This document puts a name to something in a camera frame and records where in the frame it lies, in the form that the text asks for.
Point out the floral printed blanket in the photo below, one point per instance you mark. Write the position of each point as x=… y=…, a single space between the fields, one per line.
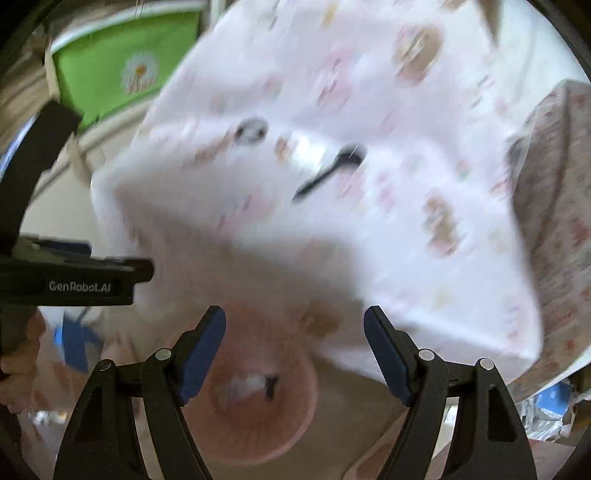
x=558 y=221

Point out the blue and silver wrapper pile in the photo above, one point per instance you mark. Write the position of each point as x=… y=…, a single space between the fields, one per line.
x=549 y=410

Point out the blue plastic item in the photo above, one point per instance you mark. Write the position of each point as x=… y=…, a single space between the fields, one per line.
x=78 y=339

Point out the large white tissue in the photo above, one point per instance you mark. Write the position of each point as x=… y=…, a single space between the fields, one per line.
x=240 y=387

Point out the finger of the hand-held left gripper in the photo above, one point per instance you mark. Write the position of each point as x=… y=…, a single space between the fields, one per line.
x=136 y=271

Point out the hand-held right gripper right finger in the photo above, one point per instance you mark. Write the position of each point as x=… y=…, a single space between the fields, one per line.
x=388 y=355

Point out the white shelf unit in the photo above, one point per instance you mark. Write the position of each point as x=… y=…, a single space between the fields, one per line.
x=55 y=184

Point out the black plastic spoon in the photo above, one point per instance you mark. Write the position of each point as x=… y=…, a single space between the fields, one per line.
x=341 y=159

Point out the pink plastic mesh basket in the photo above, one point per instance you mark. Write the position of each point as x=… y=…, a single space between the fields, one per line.
x=258 y=429

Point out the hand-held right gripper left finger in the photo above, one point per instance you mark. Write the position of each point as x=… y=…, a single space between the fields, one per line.
x=201 y=355

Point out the person's left hand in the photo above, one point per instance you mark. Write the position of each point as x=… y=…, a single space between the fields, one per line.
x=23 y=350

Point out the green plastic storage box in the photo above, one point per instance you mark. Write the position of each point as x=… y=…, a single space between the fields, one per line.
x=115 y=64

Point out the pink printed clothing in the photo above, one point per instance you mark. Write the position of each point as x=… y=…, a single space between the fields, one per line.
x=46 y=415

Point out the pink cartoon printed bedsheet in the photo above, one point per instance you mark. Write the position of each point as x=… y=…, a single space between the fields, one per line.
x=323 y=230

